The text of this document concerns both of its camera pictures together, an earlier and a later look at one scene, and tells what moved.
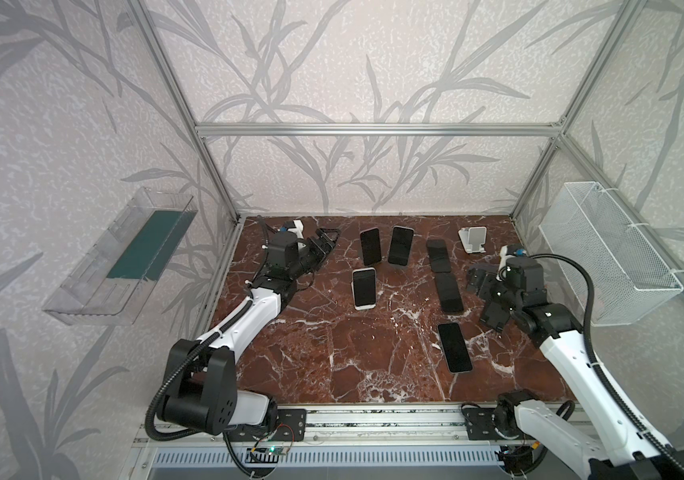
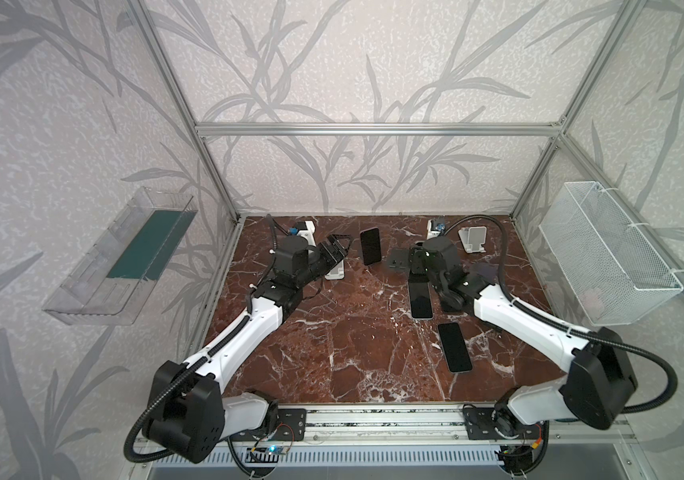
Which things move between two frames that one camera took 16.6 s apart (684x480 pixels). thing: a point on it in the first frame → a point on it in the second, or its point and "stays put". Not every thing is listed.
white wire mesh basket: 630,280 stays put
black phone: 455,347 stays put
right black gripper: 492,288 → 412,264
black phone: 371,245 stays put
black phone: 401,245 → 420,296
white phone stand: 474,238 stays put
